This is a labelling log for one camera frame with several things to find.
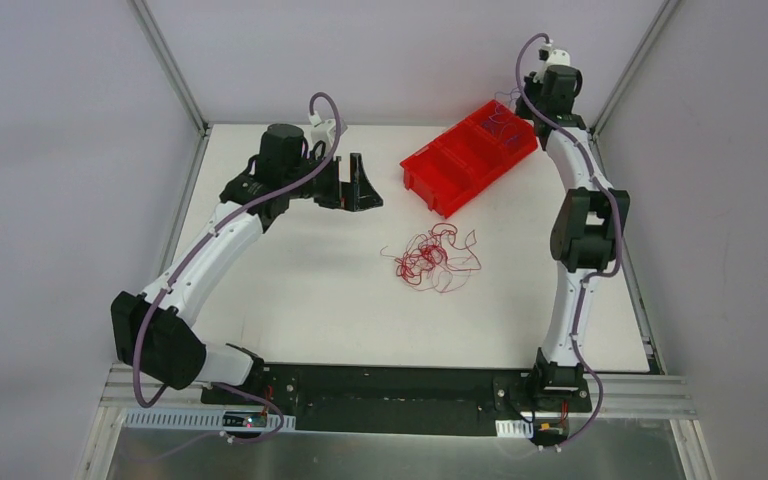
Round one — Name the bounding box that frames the red plastic bin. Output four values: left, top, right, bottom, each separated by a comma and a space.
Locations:
400, 100, 538, 219

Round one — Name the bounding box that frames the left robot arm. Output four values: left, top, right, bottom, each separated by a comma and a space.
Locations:
111, 118, 383, 405

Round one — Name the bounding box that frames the red wire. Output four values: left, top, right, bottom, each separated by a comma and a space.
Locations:
379, 223, 483, 295

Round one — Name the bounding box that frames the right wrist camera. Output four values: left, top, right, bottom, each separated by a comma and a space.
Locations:
534, 41, 570, 83

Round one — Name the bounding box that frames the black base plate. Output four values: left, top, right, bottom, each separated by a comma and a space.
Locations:
200, 363, 600, 437

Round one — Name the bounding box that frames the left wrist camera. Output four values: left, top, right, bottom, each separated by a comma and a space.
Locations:
308, 113, 337, 160

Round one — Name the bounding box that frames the aluminium frame rail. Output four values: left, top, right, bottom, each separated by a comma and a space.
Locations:
99, 362, 698, 421

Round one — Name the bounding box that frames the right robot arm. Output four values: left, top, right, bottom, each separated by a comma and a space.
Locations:
516, 65, 630, 413

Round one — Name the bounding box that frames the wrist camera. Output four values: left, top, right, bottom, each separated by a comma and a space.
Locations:
534, 41, 570, 83
308, 113, 337, 160

